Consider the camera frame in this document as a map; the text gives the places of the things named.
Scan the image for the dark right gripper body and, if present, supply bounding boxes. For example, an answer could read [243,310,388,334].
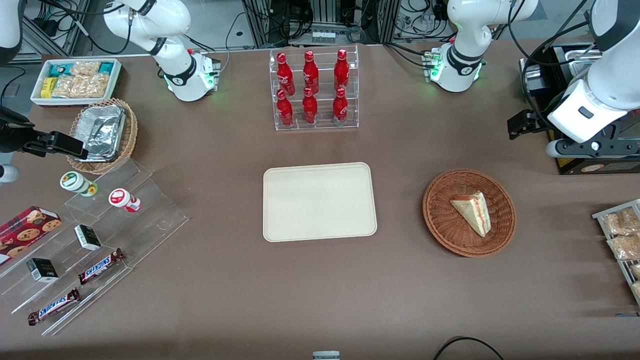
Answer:
[0,106,37,154]

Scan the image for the triangle sandwich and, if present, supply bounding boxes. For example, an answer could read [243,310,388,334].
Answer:
[449,190,492,238]

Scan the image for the light brown wicker basket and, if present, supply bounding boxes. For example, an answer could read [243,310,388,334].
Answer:
[66,97,139,175]

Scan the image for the dark brown wicker basket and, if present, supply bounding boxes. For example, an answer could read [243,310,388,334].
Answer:
[422,168,517,259]

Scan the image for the cream plastic tray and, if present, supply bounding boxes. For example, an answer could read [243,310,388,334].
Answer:
[263,161,378,243]

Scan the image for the aluminium foil containers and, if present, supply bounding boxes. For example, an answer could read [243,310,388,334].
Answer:
[69,103,127,162]

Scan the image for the green label yogurt bottle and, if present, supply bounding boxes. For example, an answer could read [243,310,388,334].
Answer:
[59,170,99,198]

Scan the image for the steel warmer pan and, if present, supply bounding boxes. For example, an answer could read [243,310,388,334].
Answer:
[550,45,601,65]

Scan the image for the large clear cracker bag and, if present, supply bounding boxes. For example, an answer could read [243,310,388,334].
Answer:
[52,73,111,99]

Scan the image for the black food warmer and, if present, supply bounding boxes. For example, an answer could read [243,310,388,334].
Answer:
[519,42,640,176]

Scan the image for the red label yogurt bottle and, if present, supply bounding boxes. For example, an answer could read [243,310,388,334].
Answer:
[108,187,142,214]

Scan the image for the small clear cracker bag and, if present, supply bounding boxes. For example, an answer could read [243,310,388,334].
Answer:
[69,60,101,79]

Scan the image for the white snack bin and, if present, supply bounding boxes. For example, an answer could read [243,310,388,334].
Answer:
[29,57,124,108]

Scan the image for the small black box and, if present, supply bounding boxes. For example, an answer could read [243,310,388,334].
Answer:
[25,257,60,284]
[73,224,103,252]

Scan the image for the red cookie box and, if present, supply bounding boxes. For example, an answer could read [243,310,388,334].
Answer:
[0,205,63,266]

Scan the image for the clear acrylic step display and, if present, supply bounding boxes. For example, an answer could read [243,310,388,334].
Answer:
[0,158,190,337]

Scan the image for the snickers bar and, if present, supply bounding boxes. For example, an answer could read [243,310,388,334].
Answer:
[77,247,126,286]
[27,287,82,327]

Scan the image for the red cola bottle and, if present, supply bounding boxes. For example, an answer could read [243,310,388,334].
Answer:
[302,86,319,125]
[276,52,296,97]
[302,50,320,95]
[276,88,295,128]
[333,48,351,94]
[332,87,349,126]

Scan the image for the clear acrylic bottle rack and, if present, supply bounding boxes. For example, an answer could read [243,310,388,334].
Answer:
[268,44,360,132]

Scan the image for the grey wire rack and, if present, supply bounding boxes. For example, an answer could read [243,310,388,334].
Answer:
[592,198,640,307]

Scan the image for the black floor cable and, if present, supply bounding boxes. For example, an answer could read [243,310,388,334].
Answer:
[432,335,506,360]

